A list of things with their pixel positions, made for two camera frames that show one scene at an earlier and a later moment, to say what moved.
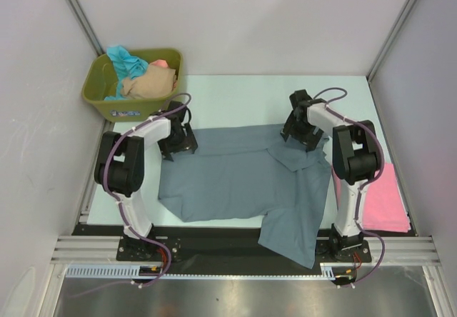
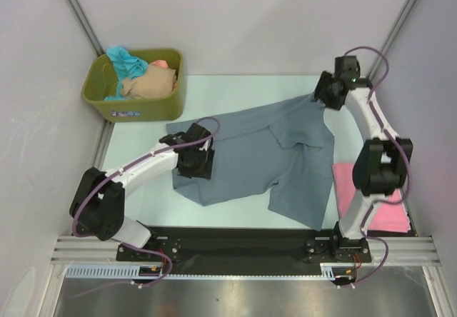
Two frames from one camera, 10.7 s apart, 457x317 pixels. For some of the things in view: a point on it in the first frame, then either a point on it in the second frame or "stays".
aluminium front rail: (397, 250) stays
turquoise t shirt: (126, 67) stays
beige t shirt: (154, 82) stays
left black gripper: (188, 143) -> (203, 170)
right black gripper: (310, 140) -> (325, 78)
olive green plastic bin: (99, 73) stays
